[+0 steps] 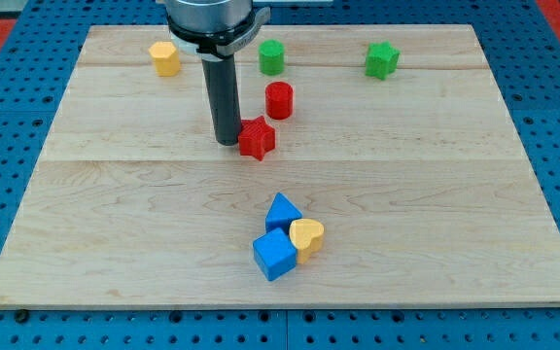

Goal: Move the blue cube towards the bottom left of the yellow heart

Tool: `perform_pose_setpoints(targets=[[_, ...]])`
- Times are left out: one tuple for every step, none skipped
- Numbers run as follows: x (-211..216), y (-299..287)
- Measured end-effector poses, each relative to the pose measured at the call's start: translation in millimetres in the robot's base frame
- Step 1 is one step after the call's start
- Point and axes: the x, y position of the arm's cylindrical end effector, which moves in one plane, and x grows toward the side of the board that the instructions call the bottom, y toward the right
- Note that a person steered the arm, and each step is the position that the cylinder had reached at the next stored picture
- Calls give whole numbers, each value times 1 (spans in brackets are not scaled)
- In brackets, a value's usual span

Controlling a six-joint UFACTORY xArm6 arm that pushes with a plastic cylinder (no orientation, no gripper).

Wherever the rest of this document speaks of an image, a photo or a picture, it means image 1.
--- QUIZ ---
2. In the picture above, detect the yellow hexagon block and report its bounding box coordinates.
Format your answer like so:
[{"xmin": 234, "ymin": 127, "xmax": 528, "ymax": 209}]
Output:
[{"xmin": 148, "ymin": 41, "xmax": 181, "ymax": 77}]

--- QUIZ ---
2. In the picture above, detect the green star block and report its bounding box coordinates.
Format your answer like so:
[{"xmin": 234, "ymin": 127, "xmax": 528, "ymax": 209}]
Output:
[{"xmin": 365, "ymin": 42, "xmax": 401, "ymax": 81}]

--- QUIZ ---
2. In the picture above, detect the green cylinder block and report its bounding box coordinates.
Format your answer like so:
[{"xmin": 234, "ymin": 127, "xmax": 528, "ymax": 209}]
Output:
[{"xmin": 259, "ymin": 39, "xmax": 285, "ymax": 76}]

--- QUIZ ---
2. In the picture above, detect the yellow heart block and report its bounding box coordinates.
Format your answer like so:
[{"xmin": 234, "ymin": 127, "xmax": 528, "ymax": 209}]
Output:
[{"xmin": 289, "ymin": 219, "xmax": 325, "ymax": 264}]

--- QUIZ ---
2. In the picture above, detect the blue triangle block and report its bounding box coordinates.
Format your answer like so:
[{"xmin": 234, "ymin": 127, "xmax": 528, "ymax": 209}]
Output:
[{"xmin": 264, "ymin": 192, "xmax": 302, "ymax": 234}]

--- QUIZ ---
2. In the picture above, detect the blue cube block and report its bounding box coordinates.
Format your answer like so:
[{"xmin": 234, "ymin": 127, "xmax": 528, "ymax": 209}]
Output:
[{"xmin": 253, "ymin": 228, "xmax": 297, "ymax": 281}]

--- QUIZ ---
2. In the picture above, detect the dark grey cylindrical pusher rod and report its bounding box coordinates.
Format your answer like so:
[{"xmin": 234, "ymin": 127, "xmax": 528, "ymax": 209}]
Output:
[{"xmin": 202, "ymin": 55, "xmax": 241, "ymax": 146}]

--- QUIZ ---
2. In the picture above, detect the red cylinder block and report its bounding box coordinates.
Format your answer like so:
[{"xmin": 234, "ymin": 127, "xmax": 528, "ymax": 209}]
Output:
[{"xmin": 265, "ymin": 82, "xmax": 294, "ymax": 120}]

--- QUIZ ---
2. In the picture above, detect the light wooden board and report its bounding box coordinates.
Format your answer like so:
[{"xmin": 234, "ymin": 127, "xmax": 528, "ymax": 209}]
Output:
[{"xmin": 0, "ymin": 24, "xmax": 560, "ymax": 310}]

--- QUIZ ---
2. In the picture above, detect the red star block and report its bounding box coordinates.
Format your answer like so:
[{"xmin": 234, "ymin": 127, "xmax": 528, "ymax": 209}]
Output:
[{"xmin": 238, "ymin": 116, "xmax": 275, "ymax": 161}]

